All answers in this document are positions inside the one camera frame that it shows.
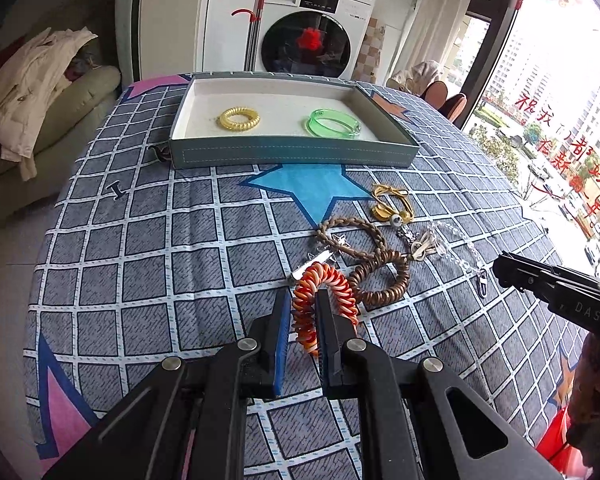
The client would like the red handled mop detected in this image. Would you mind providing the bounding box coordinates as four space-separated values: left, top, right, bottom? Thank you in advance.
231 0 267 74

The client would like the yellow cord bracelet with charm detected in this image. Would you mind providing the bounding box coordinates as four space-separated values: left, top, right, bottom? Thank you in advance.
370 184 422 262

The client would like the white curtain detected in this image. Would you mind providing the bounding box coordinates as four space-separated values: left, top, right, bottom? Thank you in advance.
400 0 492 87

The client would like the white washing machine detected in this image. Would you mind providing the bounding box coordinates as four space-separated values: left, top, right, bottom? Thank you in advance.
252 0 382 82

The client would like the bronze spiral hair tie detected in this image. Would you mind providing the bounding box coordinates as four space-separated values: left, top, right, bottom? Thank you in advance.
347 249 411 307

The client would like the orange chair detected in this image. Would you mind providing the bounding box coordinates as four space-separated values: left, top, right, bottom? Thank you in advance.
442 92 468 125
425 82 450 108

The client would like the person's right forearm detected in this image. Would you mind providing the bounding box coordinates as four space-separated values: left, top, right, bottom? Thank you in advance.
566 330 600 468

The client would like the cream padded jacket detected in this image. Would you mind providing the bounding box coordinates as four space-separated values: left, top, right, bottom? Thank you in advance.
0 27 98 182

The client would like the green translucent bangle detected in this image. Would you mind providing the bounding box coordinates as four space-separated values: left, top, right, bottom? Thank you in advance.
306 108 363 138

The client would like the grey-green cardboard tray box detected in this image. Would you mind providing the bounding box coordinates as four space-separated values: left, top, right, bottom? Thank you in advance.
169 72 421 170

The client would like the silver hair clip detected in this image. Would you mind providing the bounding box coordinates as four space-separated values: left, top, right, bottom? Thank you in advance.
289 251 339 281

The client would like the checkered wall cloth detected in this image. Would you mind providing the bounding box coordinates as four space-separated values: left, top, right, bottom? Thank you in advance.
355 17 386 83

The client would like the brown braided bracelet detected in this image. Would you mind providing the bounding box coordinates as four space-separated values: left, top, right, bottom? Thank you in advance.
316 216 388 261

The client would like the pale green sofa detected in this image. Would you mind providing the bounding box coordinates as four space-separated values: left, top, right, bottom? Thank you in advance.
0 65 123 185

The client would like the yellow spiral hair tie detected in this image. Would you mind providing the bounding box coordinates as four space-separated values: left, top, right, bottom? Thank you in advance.
218 106 261 132

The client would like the red bag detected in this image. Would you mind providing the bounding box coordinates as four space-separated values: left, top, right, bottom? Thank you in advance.
535 404 593 480

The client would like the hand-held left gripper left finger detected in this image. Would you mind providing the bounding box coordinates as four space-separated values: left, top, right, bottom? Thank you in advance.
42 289 292 480

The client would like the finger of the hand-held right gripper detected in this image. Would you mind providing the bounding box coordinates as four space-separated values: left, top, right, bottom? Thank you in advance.
492 251 562 307

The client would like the white tall cabinet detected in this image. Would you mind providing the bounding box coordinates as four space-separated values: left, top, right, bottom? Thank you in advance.
195 0 270 74

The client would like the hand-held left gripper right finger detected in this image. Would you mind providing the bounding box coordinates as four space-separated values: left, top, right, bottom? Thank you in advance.
315 287 566 480

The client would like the orange white spiral hair tie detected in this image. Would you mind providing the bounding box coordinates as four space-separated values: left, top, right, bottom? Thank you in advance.
291 263 358 357

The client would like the clear bead chain with clasp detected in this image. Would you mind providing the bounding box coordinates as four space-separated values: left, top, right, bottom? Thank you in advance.
424 220 491 299

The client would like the red window lettering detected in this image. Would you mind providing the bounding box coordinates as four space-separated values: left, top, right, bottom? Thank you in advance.
512 85 600 223

